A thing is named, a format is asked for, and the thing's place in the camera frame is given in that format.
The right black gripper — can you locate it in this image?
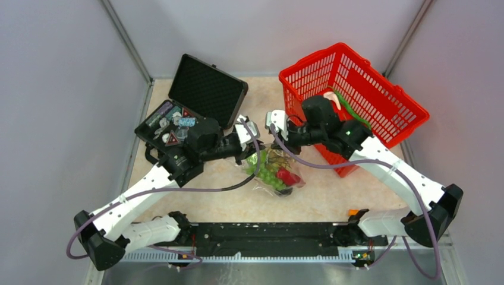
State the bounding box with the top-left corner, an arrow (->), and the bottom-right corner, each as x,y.
272,121 -> 325,155

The green toy grape bunch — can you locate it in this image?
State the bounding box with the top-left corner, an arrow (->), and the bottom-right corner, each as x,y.
256,148 -> 287,191

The brown toy grape bunch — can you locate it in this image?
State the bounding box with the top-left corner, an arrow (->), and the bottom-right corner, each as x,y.
266,150 -> 295,172

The clear zip top bag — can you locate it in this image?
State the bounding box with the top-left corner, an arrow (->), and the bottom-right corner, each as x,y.
241,143 -> 305,197

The red plastic basket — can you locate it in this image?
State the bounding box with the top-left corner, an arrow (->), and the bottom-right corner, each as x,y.
278,42 -> 431,179

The red toy chili pepper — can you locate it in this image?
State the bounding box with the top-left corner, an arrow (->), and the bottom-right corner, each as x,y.
276,167 -> 303,186

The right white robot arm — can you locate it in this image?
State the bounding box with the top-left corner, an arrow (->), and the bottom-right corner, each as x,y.
265,96 -> 464,248

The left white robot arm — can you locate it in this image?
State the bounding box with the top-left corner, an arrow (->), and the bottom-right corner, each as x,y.
66,116 -> 261,271

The green toy chili pepper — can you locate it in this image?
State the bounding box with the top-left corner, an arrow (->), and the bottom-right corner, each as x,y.
328,85 -> 372,130

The blue poker chip roll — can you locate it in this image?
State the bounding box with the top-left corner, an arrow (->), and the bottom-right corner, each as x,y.
178,117 -> 197,127

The black poker chip case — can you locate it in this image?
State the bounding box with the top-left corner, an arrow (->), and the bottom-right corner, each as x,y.
134,54 -> 248,164

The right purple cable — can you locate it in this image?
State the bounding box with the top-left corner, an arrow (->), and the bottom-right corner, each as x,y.
269,122 -> 443,281

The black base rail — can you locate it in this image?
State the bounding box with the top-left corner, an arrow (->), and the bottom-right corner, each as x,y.
160,222 -> 389,258

